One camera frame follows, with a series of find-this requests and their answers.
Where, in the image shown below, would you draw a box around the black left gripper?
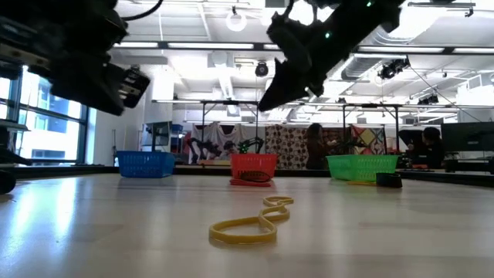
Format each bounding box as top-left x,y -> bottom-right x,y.
29,53 -> 151,116

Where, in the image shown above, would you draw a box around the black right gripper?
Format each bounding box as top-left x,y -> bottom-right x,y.
257,9 -> 348,112

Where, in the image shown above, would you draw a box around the wide black rubber band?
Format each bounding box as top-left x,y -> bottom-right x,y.
375,172 -> 403,189

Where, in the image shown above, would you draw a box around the large window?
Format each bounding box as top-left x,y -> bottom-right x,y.
0,68 -> 90,165

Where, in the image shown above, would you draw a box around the brown patterned quilt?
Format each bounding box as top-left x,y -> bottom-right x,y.
265,124 -> 310,170

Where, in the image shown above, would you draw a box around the person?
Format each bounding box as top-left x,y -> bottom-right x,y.
304,122 -> 337,170
399,126 -> 445,170

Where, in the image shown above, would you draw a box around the red plastic basket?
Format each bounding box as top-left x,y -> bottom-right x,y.
230,153 -> 279,182

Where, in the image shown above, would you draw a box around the small monitor on stand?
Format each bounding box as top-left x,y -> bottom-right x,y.
143,120 -> 174,152

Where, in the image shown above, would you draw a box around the white cloth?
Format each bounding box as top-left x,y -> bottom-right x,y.
188,121 -> 267,165

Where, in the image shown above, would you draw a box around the ceiling light bar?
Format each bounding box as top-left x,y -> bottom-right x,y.
111,40 -> 494,55

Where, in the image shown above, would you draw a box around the blue plastic basket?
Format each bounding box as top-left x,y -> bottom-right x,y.
116,150 -> 177,179

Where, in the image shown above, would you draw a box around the colourful geometric quilt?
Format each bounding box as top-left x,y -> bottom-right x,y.
349,124 -> 387,156

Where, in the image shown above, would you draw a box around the black ceiling spotlights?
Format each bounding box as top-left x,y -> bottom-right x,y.
377,56 -> 411,81

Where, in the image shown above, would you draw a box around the green plastic basket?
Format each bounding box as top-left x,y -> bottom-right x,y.
326,154 -> 400,182

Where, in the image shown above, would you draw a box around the computer monitor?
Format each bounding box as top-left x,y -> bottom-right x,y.
441,121 -> 494,154

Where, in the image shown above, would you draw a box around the black ceiling camera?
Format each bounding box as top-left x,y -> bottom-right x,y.
254,60 -> 270,78

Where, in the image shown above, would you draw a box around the black metal rig frame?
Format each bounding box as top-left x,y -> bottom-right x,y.
300,102 -> 460,155
152,99 -> 260,155

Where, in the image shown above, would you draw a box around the white ceiling ring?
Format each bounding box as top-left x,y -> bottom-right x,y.
225,10 -> 248,33

